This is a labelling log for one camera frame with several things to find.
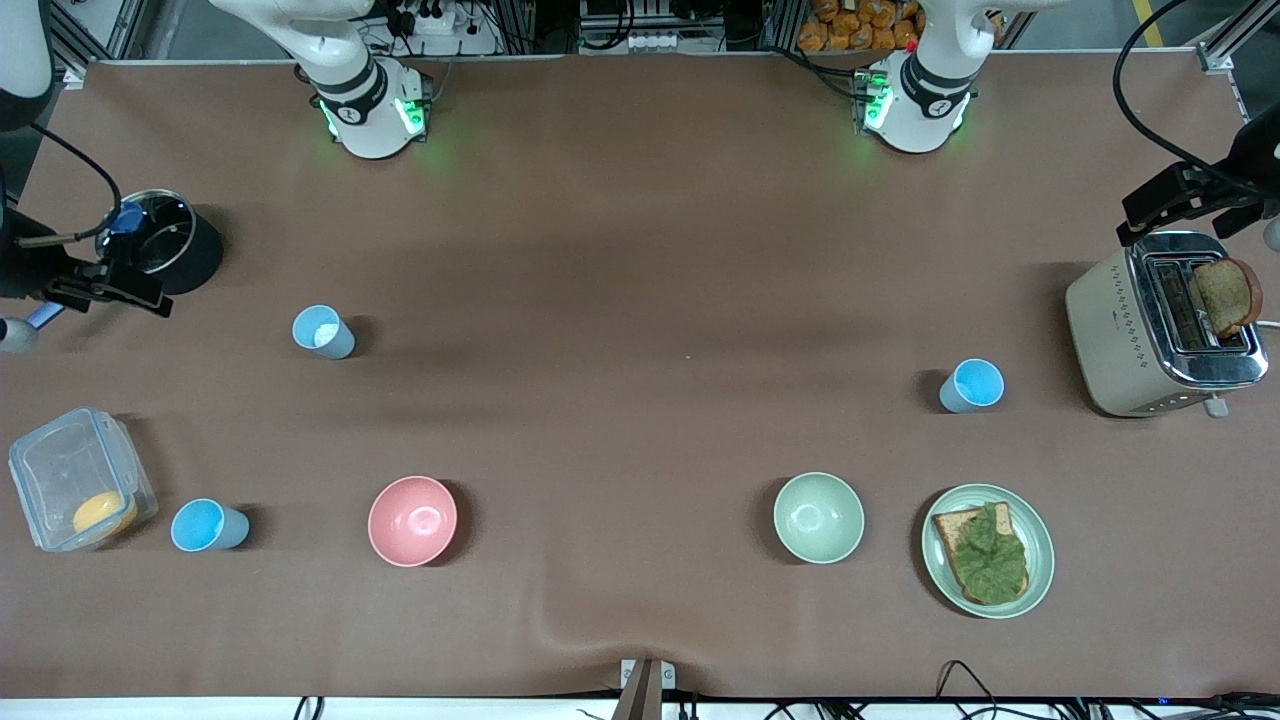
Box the light blue plastic cup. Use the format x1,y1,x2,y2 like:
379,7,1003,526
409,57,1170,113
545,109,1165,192
170,498,251,553
938,358,1005,414
292,304,357,361

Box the glass lid with blue knob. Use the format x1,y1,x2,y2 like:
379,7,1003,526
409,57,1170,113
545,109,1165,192
97,190,196,276

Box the dark toast slice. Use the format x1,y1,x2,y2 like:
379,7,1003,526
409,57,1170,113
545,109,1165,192
1192,257,1264,339

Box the cream and chrome toaster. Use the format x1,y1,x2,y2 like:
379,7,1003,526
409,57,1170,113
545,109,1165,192
1064,230,1271,419

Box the clear plastic food container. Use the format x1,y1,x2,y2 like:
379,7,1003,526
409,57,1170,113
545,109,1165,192
8,406,159,554

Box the yellow round food piece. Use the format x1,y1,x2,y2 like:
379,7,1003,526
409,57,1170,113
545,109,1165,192
72,490,139,536

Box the orange snack packs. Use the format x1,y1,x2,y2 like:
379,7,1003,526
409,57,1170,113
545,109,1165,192
797,0,926,53

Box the pale green plate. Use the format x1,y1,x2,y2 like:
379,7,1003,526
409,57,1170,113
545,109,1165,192
921,484,1056,620

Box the pink bowl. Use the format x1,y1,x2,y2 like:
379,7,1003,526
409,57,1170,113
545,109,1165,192
367,475,459,568

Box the brown bread slice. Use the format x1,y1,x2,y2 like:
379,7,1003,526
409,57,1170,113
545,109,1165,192
932,502,1031,607

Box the green lettuce leaf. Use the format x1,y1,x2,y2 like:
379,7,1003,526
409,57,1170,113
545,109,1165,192
948,503,1029,604

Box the white power strip with plugs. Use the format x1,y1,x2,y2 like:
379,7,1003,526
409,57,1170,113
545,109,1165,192
360,0,501,57

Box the pale green bowl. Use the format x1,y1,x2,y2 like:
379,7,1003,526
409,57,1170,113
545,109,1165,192
772,471,866,565

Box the brown table cloth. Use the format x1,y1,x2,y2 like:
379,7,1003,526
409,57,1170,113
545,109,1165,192
0,55,1280,701

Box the black saucepan with blue handle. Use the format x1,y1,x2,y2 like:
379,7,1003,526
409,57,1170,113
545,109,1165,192
28,188,226,329

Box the black looped floor cable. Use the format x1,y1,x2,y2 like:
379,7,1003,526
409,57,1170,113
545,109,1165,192
935,660,1001,716

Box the metal mounting bracket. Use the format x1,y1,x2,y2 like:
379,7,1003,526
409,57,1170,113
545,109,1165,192
620,658,676,720

